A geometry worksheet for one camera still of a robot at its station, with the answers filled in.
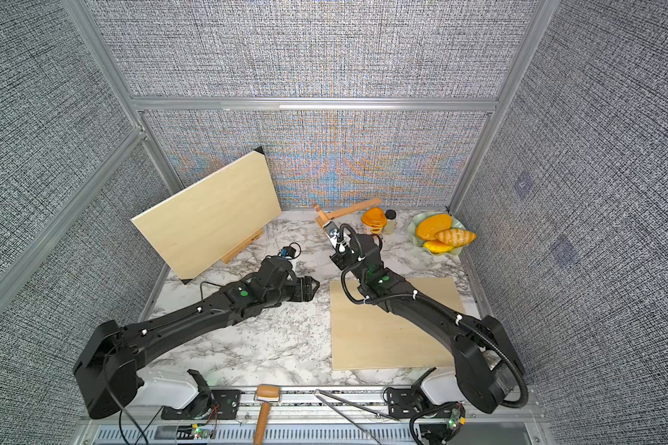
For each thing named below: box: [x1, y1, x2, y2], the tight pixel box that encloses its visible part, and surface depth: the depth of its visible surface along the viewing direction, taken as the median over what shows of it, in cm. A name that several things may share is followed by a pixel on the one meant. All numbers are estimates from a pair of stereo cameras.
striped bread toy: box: [435, 228, 478, 247], surface depth 102 cm
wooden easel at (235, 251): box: [220, 228, 265, 265], surface depth 103 cm
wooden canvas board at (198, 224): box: [130, 151, 283, 280], surface depth 86 cm
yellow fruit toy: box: [423, 240, 454, 254], surface depth 105 cm
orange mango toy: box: [415, 213, 452, 241], surface depth 108 cm
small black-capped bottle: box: [384, 208, 398, 235], surface depth 108 cm
